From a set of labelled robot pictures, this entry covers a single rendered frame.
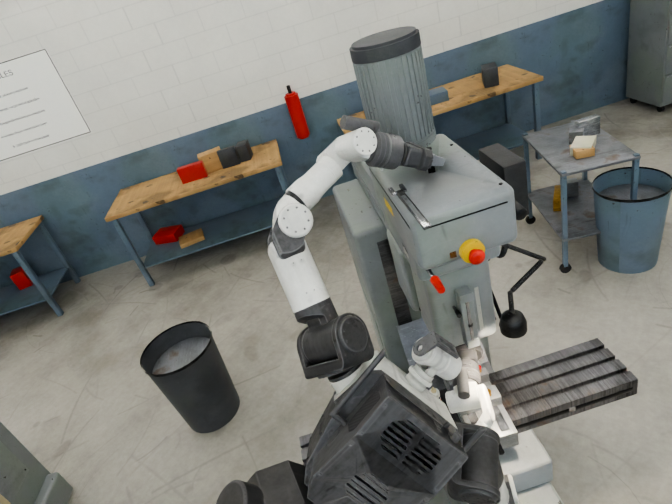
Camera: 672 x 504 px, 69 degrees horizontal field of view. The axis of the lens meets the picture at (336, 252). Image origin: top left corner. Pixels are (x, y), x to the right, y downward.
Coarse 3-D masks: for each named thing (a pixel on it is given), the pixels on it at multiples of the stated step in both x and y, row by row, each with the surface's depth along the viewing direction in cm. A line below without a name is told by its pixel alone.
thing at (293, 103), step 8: (288, 88) 510; (288, 96) 511; (296, 96) 512; (288, 104) 515; (296, 104) 514; (296, 112) 518; (296, 120) 523; (304, 120) 526; (296, 128) 528; (304, 128) 529; (304, 136) 532
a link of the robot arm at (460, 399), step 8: (464, 368) 147; (464, 376) 145; (472, 376) 148; (480, 376) 151; (456, 384) 150; (464, 384) 142; (472, 384) 145; (448, 392) 147; (456, 392) 145; (464, 392) 140; (472, 392) 143; (448, 400) 145; (456, 400) 144; (464, 400) 143; (472, 400) 142; (448, 408) 145; (456, 408) 144; (464, 408) 144; (472, 408) 143
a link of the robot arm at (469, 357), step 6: (456, 348) 160; (462, 348) 159; (474, 348) 158; (480, 348) 159; (462, 354) 158; (468, 354) 157; (474, 354) 156; (480, 354) 159; (462, 360) 153; (468, 360) 153; (474, 360) 155; (462, 366) 151; (468, 366) 151; (474, 366) 151
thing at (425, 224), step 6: (402, 186) 126; (390, 192) 126; (396, 192) 124; (402, 192) 123; (402, 198) 120; (408, 198) 120; (408, 204) 117; (414, 204) 116; (414, 210) 114; (414, 216) 112; (420, 216) 111; (420, 222) 109; (426, 222) 108; (426, 228) 107
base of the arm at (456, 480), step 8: (456, 424) 113; (464, 424) 113; (472, 424) 113; (464, 432) 113; (472, 432) 112; (488, 432) 111; (496, 432) 112; (456, 472) 105; (456, 480) 104; (464, 480) 104; (448, 488) 109; (456, 488) 105; (464, 488) 104; (472, 488) 103; (480, 488) 102; (488, 488) 103; (496, 488) 104; (456, 496) 108; (464, 496) 106; (472, 496) 105; (480, 496) 104; (488, 496) 103; (496, 496) 103
